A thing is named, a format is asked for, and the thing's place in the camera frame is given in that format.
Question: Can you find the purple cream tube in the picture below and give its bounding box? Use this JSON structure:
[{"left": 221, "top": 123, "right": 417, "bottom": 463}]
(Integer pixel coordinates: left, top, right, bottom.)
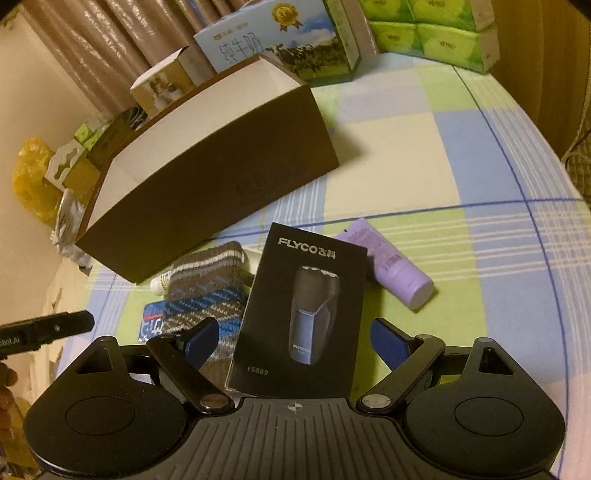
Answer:
[{"left": 333, "top": 217, "right": 435, "bottom": 311}]

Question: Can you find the brown curtain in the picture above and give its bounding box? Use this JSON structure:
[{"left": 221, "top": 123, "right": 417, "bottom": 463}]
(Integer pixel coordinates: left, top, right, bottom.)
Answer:
[{"left": 21, "top": 0, "right": 278, "bottom": 114}]

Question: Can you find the blue tissue pack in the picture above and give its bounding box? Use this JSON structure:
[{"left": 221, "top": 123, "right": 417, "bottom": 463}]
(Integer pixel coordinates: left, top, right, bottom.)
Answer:
[{"left": 137, "top": 300, "right": 172, "bottom": 345}]

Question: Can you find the green tissue pack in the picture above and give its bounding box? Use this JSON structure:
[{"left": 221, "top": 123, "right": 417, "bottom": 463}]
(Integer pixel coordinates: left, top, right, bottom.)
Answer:
[{"left": 74, "top": 117, "right": 110, "bottom": 145}]

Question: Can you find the blue milk carton case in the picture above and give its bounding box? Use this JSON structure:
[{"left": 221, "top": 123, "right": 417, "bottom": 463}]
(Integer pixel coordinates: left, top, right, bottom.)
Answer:
[{"left": 192, "top": 0, "right": 371, "bottom": 88}]

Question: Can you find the quilted chair cover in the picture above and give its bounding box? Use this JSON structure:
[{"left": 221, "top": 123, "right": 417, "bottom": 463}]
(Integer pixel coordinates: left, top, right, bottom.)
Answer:
[{"left": 558, "top": 133, "right": 591, "bottom": 205}]

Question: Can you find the yellow plastic bag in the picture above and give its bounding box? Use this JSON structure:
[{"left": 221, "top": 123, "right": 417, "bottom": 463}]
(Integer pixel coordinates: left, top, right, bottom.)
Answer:
[{"left": 11, "top": 137, "right": 64, "bottom": 228}]

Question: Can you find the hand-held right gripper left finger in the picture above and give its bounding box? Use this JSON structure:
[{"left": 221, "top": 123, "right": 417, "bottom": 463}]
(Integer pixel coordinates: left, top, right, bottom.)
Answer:
[{"left": 69, "top": 320, "right": 235, "bottom": 415}]

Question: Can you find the white bottle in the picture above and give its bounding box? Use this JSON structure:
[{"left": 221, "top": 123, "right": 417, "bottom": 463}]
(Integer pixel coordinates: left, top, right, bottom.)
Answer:
[{"left": 150, "top": 247, "right": 265, "bottom": 296}]

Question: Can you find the white cardboard cutout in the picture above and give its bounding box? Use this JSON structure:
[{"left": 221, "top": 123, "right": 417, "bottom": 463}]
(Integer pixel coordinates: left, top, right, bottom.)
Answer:
[{"left": 44, "top": 142, "right": 91, "bottom": 191}]

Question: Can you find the plain cardboard box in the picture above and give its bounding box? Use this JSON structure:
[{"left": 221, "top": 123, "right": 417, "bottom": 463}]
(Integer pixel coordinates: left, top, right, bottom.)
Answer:
[{"left": 60, "top": 108, "right": 149, "bottom": 191}]

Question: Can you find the white cardboard box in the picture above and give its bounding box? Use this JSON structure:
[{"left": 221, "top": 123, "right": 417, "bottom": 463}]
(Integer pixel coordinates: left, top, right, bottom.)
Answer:
[{"left": 74, "top": 53, "right": 341, "bottom": 286}]

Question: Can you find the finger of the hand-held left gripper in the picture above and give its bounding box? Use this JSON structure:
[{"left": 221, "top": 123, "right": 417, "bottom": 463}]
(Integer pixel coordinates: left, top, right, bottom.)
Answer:
[{"left": 25, "top": 311, "right": 96, "bottom": 346}]

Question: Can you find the black shaver box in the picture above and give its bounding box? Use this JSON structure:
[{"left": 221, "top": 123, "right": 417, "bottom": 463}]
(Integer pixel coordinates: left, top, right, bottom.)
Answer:
[{"left": 224, "top": 222, "right": 369, "bottom": 399}]

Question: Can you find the bundle of green tissue packs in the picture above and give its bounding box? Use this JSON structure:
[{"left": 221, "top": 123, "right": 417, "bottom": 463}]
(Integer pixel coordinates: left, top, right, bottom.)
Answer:
[{"left": 358, "top": 0, "right": 502, "bottom": 75}]

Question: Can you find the striped knitted sock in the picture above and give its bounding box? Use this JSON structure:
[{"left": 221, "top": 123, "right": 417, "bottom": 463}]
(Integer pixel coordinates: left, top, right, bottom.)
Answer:
[{"left": 159, "top": 241, "right": 254, "bottom": 370}]

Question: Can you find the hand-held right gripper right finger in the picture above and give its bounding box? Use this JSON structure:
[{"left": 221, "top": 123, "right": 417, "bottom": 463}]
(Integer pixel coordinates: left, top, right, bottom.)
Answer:
[{"left": 357, "top": 316, "right": 522, "bottom": 416}]

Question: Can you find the person's left hand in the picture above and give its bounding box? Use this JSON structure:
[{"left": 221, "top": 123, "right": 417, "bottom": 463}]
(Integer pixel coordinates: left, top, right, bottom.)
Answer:
[{"left": 0, "top": 362, "right": 23, "bottom": 418}]

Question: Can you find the wooden wardrobe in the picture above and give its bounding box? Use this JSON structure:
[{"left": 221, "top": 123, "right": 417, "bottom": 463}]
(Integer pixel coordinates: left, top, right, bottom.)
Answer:
[{"left": 489, "top": 0, "right": 591, "bottom": 158}]

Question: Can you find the beige product box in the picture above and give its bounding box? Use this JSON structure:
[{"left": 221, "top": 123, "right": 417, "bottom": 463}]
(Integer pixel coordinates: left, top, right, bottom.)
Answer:
[{"left": 129, "top": 45, "right": 218, "bottom": 114}]

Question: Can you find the white plastic bag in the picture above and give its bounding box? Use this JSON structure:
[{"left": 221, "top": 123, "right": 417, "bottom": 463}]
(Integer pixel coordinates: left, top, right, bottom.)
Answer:
[{"left": 48, "top": 188, "right": 94, "bottom": 278}]

